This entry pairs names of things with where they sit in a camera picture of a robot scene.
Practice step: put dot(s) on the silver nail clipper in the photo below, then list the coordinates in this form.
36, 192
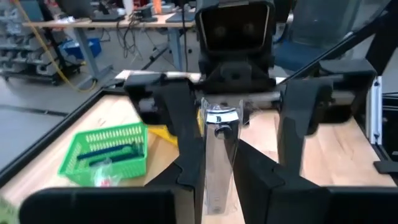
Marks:
220, 149

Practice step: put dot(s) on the green plastic basket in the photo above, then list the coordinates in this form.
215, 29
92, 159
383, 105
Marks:
93, 137

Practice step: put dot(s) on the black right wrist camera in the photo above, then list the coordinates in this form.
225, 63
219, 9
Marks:
236, 28

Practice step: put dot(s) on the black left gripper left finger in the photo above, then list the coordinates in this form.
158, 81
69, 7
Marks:
109, 207

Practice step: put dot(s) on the red toothbrush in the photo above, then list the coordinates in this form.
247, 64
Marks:
105, 180

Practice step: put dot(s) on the black computer monitor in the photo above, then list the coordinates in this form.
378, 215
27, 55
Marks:
93, 9

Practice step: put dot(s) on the green white wipes canister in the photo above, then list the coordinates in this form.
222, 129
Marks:
6, 214

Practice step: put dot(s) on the silver aluminium extrusion post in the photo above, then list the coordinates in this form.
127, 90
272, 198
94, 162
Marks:
374, 109

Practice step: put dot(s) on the office chair with blue seat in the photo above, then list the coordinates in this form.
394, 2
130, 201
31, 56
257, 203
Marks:
298, 53

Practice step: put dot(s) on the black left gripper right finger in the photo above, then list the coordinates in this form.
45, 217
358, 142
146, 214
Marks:
311, 207

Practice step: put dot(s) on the small blue crate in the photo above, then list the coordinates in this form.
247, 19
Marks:
81, 48

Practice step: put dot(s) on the dark navy disposable razor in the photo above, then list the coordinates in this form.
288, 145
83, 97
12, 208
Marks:
124, 158

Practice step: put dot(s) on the work desk with grey legs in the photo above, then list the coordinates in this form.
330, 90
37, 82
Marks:
93, 22

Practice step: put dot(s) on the yellow plastic basket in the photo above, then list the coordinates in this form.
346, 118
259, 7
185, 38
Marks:
163, 135

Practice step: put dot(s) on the cluttered storage shelf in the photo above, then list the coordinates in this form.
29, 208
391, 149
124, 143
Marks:
18, 46

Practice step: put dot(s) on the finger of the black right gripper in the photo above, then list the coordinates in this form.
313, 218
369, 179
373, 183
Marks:
186, 118
304, 109

